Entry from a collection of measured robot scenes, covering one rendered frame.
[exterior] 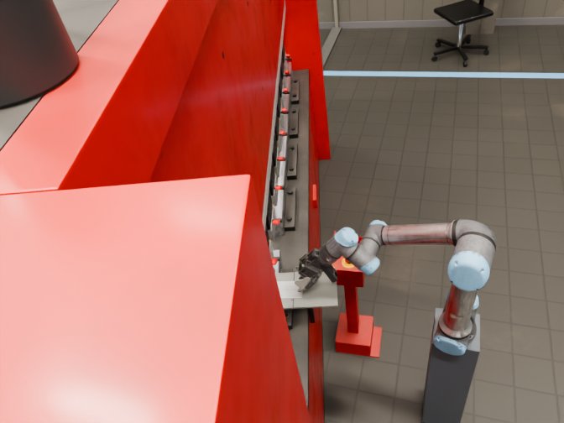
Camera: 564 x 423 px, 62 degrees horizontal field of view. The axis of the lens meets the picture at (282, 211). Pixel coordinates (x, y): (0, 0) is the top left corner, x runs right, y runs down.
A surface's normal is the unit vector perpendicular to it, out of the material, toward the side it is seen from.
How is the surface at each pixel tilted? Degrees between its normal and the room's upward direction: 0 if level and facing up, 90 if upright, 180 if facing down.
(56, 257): 0
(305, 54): 90
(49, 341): 0
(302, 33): 90
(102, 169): 90
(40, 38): 90
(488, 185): 0
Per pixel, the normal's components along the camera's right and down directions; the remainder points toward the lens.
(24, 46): 0.72, 0.39
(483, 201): -0.15, -0.72
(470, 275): -0.47, 0.56
